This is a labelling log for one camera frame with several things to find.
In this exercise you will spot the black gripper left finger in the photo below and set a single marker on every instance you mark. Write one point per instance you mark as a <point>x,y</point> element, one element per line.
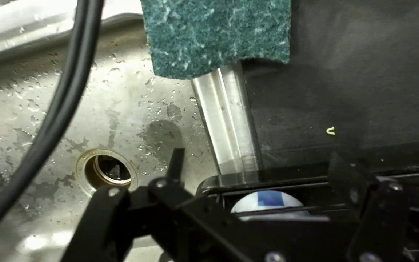
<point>188,229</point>

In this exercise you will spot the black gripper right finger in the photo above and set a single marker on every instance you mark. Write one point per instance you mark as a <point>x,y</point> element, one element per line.
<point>388,216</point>

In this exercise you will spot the green yellow sponge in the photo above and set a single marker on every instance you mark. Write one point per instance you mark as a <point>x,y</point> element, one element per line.
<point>190,39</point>

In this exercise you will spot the stainless steel sink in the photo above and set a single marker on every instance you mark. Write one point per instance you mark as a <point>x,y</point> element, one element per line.
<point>129,116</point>

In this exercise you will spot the black wire dish rack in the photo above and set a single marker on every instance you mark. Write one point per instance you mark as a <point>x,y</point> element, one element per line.
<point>309,186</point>

